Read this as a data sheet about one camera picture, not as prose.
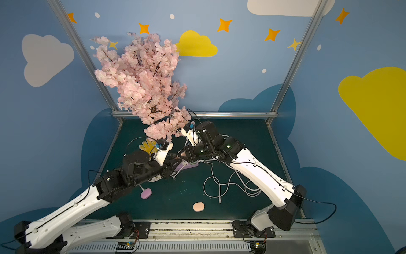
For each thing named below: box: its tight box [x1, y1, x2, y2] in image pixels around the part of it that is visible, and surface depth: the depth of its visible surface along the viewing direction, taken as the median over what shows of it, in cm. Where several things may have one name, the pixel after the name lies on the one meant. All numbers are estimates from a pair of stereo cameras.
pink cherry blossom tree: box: [90, 32, 192, 141], surface depth 73 cm
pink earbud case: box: [192, 202, 206, 212], surface depth 82 cm
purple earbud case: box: [140, 188, 153, 199], surface depth 84 cm
